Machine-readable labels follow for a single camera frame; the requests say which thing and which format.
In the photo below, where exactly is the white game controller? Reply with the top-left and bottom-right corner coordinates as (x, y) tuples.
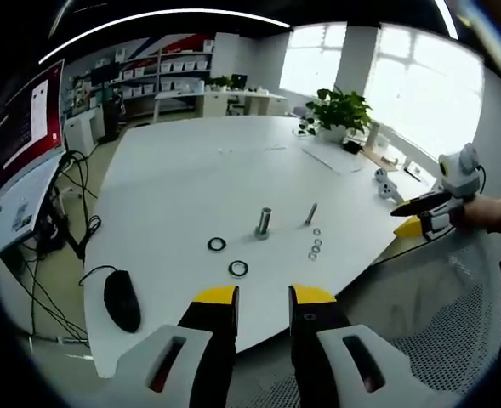
(373, 167), (401, 201)

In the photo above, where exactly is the black computer mouse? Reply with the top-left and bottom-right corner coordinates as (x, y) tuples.
(103, 269), (142, 334)

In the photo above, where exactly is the bundle of black cables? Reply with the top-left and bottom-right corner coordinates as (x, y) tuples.
(20, 149), (103, 341)

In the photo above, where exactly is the black mouse cable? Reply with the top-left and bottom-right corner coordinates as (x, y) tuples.
(78, 264), (119, 288)

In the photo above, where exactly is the black office chair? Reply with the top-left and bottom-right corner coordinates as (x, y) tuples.
(226, 91), (246, 116)

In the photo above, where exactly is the person's right hand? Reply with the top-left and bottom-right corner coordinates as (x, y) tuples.
(447, 195), (492, 234)

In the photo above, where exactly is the green potted plant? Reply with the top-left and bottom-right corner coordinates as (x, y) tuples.
(297, 86), (375, 145)

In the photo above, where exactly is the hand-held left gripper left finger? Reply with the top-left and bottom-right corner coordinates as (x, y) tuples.
(116, 285), (239, 408)

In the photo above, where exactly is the monitor with red screen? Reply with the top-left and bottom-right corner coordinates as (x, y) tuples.
(0, 59), (67, 197)

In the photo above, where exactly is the white background desk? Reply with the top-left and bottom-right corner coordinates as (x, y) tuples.
(152, 87), (288, 124)

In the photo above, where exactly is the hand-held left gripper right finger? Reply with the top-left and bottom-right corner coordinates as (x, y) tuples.
(288, 283), (430, 408)

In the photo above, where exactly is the shelf with white bins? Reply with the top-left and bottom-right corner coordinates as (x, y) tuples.
(69, 38), (215, 124)

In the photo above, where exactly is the large metal threaded stud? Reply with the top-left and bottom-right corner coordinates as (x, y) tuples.
(254, 207), (274, 241)

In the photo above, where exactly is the white cabinet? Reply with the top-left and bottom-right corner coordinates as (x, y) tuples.
(64, 110), (106, 157)

